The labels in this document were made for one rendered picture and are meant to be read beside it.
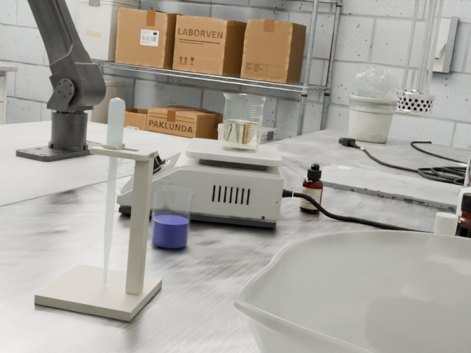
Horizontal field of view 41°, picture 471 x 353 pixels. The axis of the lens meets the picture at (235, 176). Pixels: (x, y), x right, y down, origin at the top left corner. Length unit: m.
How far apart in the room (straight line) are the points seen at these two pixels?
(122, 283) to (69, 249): 0.12
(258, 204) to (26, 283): 0.32
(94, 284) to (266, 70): 2.52
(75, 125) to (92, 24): 2.40
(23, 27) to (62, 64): 3.16
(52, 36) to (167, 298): 0.70
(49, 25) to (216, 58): 2.01
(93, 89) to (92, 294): 0.65
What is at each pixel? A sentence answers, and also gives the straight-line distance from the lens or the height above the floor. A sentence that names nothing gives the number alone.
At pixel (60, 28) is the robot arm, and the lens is 1.15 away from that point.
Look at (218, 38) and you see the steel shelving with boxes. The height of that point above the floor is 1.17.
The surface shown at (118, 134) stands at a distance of 0.51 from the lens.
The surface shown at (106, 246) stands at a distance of 0.53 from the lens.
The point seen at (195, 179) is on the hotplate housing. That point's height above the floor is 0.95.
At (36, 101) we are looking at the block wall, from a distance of 4.22.
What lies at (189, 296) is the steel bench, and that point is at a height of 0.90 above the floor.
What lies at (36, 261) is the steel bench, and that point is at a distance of 0.62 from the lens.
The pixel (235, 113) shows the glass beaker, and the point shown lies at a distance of 0.78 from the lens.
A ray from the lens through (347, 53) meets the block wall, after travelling 3.27.
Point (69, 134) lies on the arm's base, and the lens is 1.15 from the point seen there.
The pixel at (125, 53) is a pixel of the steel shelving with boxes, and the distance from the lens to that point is 3.33.
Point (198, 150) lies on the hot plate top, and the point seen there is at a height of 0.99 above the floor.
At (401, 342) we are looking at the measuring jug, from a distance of 0.26.
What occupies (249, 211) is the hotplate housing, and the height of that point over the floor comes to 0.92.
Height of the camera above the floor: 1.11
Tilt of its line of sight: 11 degrees down
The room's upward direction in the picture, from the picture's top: 6 degrees clockwise
